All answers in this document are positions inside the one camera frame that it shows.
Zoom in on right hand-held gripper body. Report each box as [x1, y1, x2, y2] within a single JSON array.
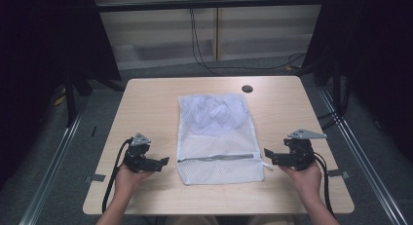
[[282, 129, 327, 171]]

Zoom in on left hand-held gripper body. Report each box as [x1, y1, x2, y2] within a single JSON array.
[[123, 132, 158, 173]]

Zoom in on white mesh laundry bag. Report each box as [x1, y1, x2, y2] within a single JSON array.
[[175, 93, 275, 186]]

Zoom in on person's left hand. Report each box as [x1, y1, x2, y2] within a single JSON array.
[[114, 163, 154, 201]]

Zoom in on person's right hand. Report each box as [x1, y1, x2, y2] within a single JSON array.
[[280, 161, 323, 204]]

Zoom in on grey tape strip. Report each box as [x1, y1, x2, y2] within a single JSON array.
[[83, 173, 107, 184], [326, 169, 352, 180]]

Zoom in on white garment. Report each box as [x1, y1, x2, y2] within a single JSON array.
[[179, 94, 248, 137]]

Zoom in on person's legs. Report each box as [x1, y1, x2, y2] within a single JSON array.
[[164, 214, 295, 225]]

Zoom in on black stand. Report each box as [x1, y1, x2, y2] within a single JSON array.
[[63, 73, 94, 128]]

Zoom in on yellow object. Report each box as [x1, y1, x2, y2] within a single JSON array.
[[52, 84, 68, 106]]

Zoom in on black curtain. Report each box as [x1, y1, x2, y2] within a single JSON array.
[[0, 0, 123, 190], [300, 0, 413, 163]]

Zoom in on black horizontal bar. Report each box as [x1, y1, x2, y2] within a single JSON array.
[[96, 0, 326, 14]]

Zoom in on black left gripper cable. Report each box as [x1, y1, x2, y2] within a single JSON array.
[[101, 137, 134, 215]]

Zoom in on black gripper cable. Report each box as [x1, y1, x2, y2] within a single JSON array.
[[313, 151, 336, 217], [101, 137, 134, 215]]

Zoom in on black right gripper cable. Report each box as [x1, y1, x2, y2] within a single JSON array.
[[313, 151, 336, 217]]

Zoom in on black floor cables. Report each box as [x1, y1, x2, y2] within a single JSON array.
[[317, 78, 351, 131]]

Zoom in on metal floor rail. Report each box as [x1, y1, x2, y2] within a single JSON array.
[[319, 88, 411, 225], [19, 109, 86, 225]]

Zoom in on black wall cables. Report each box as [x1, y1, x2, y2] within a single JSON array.
[[188, 8, 307, 77]]

